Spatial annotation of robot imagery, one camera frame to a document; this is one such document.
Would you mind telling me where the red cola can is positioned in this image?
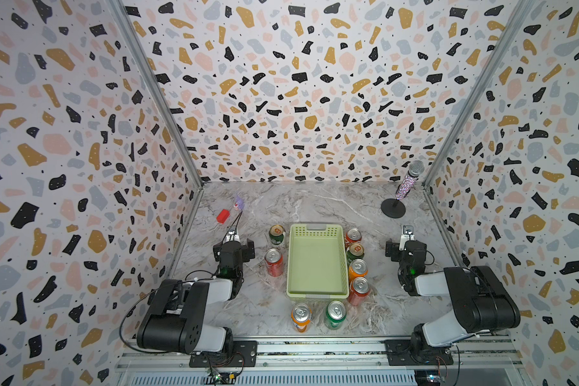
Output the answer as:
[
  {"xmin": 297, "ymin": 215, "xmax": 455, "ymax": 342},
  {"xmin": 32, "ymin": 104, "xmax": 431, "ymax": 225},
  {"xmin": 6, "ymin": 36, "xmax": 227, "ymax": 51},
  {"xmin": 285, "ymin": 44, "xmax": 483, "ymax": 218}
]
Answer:
[
  {"xmin": 265, "ymin": 248, "xmax": 284, "ymax": 278},
  {"xmin": 347, "ymin": 277, "xmax": 371, "ymax": 307},
  {"xmin": 344, "ymin": 228, "xmax": 362, "ymax": 246}
]

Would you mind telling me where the green herbal tea can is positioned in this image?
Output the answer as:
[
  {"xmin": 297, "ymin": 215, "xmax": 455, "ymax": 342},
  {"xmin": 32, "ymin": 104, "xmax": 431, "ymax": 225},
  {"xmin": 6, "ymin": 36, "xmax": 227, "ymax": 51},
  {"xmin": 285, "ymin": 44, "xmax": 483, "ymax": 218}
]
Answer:
[
  {"xmin": 269, "ymin": 225, "xmax": 286, "ymax": 246},
  {"xmin": 346, "ymin": 242, "xmax": 364, "ymax": 265}
]

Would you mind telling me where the orange Fanta can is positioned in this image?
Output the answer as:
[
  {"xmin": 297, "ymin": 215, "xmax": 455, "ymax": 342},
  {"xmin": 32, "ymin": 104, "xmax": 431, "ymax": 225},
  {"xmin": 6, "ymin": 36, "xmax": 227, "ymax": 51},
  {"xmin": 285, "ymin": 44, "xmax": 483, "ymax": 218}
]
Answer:
[
  {"xmin": 348, "ymin": 259, "xmax": 368, "ymax": 282},
  {"xmin": 291, "ymin": 303, "xmax": 312, "ymax": 333}
]

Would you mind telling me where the green Sprite can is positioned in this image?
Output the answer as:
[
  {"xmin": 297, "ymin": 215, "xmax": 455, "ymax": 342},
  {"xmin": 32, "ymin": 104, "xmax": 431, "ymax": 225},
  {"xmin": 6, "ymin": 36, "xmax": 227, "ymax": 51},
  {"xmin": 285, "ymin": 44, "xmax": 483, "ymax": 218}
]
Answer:
[{"xmin": 324, "ymin": 300, "xmax": 347, "ymax": 330}]

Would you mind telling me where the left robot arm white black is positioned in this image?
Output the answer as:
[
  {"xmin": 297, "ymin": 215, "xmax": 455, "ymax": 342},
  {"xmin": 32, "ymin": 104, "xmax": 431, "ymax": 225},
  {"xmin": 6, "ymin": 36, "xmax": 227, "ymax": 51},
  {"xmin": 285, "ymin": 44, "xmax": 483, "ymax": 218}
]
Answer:
[{"xmin": 136, "ymin": 240, "xmax": 255, "ymax": 360}]

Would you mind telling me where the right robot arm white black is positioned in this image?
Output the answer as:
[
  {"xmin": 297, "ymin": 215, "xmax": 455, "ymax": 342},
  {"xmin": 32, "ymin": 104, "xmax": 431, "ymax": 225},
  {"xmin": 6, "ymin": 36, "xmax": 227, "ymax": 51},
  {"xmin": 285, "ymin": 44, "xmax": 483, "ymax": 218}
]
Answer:
[{"xmin": 384, "ymin": 240, "xmax": 521, "ymax": 363}]

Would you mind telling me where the light green perforated plastic basket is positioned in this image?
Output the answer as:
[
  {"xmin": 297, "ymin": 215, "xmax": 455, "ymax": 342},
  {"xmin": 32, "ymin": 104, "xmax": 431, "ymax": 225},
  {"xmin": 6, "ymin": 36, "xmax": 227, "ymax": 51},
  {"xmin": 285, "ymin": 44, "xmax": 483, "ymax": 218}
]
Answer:
[{"xmin": 286, "ymin": 223, "xmax": 349, "ymax": 300}]

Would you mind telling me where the red small toy block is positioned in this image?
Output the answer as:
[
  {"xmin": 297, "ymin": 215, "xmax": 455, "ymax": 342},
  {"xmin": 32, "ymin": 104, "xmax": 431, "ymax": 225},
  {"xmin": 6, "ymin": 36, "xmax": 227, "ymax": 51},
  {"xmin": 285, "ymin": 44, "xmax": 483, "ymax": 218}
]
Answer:
[{"xmin": 216, "ymin": 209, "xmax": 231, "ymax": 224}]

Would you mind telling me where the purple small toy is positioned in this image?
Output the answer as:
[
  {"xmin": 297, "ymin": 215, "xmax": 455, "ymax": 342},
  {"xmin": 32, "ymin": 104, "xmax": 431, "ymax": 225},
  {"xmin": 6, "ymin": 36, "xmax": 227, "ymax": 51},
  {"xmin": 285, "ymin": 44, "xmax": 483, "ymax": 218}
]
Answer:
[{"xmin": 233, "ymin": 196, "xmax": 244, "ymax": 211}]

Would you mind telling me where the glitter microphone on black stand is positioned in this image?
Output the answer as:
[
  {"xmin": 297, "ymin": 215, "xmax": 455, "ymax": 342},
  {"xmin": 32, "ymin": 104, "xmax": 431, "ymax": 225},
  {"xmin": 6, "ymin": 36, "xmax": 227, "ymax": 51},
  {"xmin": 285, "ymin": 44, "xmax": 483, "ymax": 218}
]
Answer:
[{"xmin": 381, "ymin": 160, "xmax": 426, "ymax": 219}]

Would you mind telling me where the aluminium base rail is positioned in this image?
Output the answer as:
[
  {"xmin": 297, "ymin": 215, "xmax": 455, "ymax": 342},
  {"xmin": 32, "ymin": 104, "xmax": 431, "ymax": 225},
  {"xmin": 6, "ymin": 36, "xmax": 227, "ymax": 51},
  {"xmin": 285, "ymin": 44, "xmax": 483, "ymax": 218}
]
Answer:
[{"xmin": 113, "ymin": 335, "xmax": 529, "ymax": 386}]

